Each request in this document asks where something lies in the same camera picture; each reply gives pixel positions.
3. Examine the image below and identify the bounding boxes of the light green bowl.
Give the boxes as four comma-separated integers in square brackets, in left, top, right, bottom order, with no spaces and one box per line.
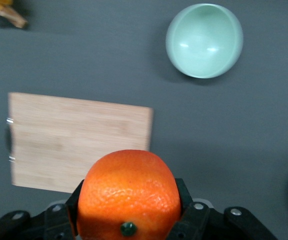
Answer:
[165,3,244,79]

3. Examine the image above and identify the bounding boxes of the wooden peg drying rack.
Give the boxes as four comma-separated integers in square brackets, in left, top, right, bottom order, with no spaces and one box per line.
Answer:
[0,4,29,29]

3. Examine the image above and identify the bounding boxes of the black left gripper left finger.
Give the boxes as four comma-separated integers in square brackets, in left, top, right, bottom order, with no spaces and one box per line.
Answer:
[0,178,85,240]

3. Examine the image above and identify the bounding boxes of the wooden cutting board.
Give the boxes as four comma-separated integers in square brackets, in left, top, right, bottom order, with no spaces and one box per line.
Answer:
[5,91,154,195]

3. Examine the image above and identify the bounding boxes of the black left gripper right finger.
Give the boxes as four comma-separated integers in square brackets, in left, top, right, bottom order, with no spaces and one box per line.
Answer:
[167,177,279,240]

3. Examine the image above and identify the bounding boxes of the orange fruit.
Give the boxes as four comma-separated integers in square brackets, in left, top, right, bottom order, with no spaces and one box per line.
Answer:
[76,149,182,240]

